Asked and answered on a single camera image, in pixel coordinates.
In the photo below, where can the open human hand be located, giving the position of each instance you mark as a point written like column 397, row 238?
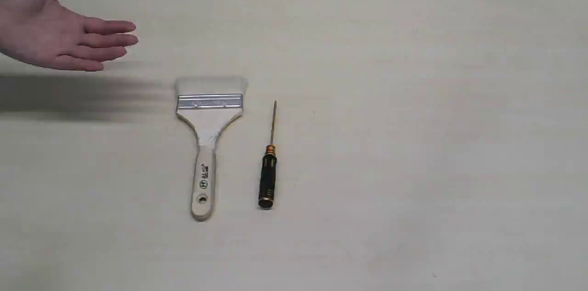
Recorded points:
column 46, row 34

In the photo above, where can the wide wooden paint brush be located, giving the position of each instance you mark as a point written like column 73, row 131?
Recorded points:
column 208, row 105

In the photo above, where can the black gold precision screwdriver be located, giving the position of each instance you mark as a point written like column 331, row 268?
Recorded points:
column 268, row 175

